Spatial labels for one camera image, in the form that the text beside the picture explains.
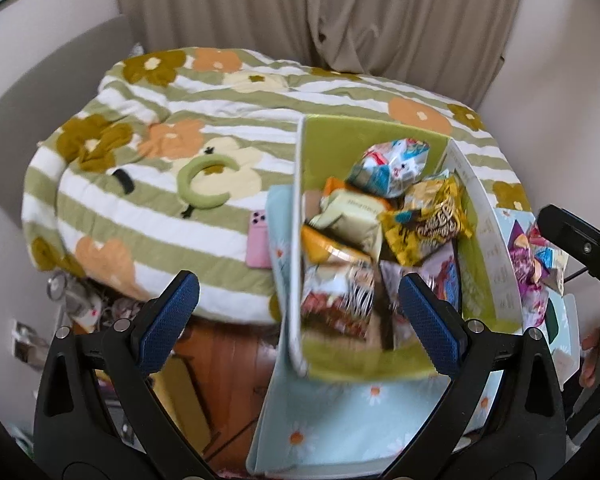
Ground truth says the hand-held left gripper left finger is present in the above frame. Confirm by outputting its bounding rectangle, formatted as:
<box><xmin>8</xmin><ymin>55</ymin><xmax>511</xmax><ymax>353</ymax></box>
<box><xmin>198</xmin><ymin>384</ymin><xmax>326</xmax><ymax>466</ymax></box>
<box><xmin>32</xmin><ymin>270</ymin><xmax>216</xmax><ymax>467</ymax></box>

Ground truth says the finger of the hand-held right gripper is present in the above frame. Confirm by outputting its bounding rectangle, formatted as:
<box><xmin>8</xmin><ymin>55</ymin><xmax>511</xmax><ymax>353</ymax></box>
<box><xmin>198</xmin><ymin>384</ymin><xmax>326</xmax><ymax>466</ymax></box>
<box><xmin>537</xmin><ymin>204</ymin><xmax>600</xmax><ymax>288</ymax></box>

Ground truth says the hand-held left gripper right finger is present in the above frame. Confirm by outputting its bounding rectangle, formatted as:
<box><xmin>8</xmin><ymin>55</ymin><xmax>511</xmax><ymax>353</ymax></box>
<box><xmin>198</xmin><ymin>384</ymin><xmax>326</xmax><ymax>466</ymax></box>
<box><xmin>380</xmin><ymin>272</ymin><xmax>568</xmax><ymax>467</ymax></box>

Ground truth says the purple cartoon print snack packet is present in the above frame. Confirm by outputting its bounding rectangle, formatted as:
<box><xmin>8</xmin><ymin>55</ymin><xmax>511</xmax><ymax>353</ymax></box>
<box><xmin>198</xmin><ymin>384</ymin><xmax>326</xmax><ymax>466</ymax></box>
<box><xmin>380</xmin><ymin>242</ymin><xmax>461</xmax><ymax>321</ymax></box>

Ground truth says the yellow zebra print snack packet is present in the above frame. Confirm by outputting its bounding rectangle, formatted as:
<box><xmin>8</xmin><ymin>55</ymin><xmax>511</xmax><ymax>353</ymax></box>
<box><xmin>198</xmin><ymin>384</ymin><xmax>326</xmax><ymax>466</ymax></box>
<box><xmin>300</xmin><ymin>225</ymin><xmax>378</xmax><ymax>338</ymax></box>

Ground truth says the yellow chocolate snack packet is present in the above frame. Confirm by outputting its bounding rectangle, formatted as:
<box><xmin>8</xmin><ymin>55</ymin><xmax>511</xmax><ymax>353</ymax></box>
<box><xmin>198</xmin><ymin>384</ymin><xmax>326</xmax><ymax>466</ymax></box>
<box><xmin>380</xmin><ymin>172</ymin><xmax>473</xmax><ymax>267</ymax></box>

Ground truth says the cream bread snack packet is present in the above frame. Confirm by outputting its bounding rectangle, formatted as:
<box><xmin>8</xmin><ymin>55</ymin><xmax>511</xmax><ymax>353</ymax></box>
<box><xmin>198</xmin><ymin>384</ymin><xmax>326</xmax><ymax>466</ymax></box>
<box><xmin>307</xmin><ymin>177</ymin><xmax>396</xmax><ymax>256</ymax></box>

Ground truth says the white and blue snack packet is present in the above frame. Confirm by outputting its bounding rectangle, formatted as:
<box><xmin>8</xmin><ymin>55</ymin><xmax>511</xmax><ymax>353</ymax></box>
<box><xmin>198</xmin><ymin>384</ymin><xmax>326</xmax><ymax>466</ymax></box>
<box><xmin>345</xmin><ymin>138</ymin><xmax>430</xmax><ymax>198</ymax></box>

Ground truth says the green cardboard box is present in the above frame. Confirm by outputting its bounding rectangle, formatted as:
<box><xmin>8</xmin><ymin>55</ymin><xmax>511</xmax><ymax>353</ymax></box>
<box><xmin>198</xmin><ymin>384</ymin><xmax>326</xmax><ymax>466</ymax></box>
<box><xmin>279</xmin><ymin>114</ymin><xmax>523</xmax><ymax>381</ymax></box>

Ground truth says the person's right hand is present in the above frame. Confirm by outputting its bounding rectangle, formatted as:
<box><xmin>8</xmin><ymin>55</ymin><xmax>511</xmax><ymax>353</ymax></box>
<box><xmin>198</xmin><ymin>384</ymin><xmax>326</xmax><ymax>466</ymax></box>
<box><xmin>581</xmin><ymin>327</ymin><xmax>600</xmax><ymax>389</ymax></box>

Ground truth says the purple and orange snack packet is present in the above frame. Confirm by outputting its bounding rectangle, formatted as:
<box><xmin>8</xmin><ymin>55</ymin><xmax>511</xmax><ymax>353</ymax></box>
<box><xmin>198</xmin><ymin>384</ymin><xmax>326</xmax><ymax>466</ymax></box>
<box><xmin>507</xmin><ymin>220</ymin><xmax>571</xmax><ymax>296</ymax></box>

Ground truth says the floor clutter pile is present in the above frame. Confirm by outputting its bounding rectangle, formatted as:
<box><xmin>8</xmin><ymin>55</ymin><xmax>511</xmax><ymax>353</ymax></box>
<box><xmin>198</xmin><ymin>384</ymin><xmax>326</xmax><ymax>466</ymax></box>
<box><xmin>47</xmin><ymin>269</ymin><xmax>148</xmax><ymax>333</ymax></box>

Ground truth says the yellow box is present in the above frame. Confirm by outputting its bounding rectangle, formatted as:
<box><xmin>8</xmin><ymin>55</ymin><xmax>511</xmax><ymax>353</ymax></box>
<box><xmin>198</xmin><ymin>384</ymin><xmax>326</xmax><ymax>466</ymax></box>
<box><xmin>150</xmin><ymin>355</ymin><xmax>213</xmax><ymax>456</ymax></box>

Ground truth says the pink phone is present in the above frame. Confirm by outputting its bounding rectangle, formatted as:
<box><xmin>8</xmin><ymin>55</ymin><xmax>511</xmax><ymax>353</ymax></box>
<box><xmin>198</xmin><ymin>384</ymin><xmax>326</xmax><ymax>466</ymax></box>
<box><xmin>245</xmin><ymin>208</ymin><xmax>276</xmax><ymax>270</ymax></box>

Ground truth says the light blue daisy tablecloth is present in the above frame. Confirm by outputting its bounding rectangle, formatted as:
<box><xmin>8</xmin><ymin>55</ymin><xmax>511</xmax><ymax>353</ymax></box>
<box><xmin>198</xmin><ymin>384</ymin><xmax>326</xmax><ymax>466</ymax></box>
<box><xmin>247</xmin><ymin>185</ymin><xmax>578</xmax><ymax>476</ymax></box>

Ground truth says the green striped floral blanket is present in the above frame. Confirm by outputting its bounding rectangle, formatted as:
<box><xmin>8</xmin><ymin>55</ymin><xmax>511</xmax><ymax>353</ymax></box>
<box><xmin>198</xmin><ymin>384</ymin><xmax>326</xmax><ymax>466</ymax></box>
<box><xmin>21</xmin><ymin>46</ymin><xmax>533</xmax><ymax>326</ymax></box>

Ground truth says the beige curtain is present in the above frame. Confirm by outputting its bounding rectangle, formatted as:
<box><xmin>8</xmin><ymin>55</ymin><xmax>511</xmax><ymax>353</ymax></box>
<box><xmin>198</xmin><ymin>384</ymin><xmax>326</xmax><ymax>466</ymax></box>
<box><xmin>112</xmin><ymin>0</ymin><xmax>508</xmax><ymax>108</ymax></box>

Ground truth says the green plush ring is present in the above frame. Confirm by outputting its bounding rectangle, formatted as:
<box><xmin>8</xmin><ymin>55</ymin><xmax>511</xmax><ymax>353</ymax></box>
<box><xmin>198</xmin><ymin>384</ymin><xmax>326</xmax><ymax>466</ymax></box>
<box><xmin>176</xmin><ymin>154</ymin><xmax>239</xmax><ymax>209</ymax></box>

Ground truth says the wall socket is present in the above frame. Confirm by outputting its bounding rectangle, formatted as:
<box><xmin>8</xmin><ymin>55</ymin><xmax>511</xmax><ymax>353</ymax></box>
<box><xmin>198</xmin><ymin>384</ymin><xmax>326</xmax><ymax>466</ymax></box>
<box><xmin>10</xmin><ymin>319</ymin><xmax>51</xmax><ymax>361</ymax></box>

